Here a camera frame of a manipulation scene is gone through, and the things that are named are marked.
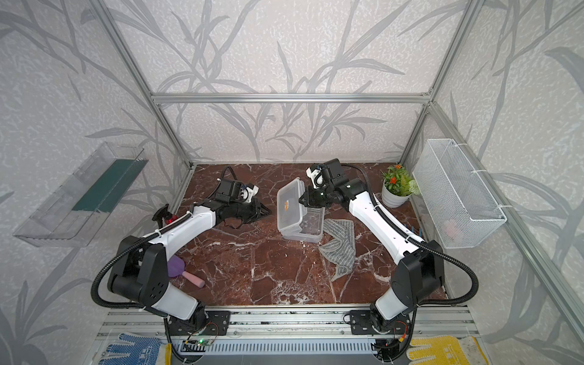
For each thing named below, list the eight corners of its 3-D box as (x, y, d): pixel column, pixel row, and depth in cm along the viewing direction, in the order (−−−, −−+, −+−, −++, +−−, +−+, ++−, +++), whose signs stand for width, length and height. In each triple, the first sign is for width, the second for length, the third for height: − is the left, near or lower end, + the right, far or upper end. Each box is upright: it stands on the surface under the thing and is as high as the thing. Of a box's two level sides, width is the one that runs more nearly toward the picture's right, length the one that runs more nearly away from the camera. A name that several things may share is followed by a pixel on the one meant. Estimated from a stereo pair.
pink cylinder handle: (183, 279, 85) (179, 276, 83) (187, 273, 86) (183, 270, 84) (202, 288, 83) (199, 285, 80) (206, 282, 84) (203, 279, 82)
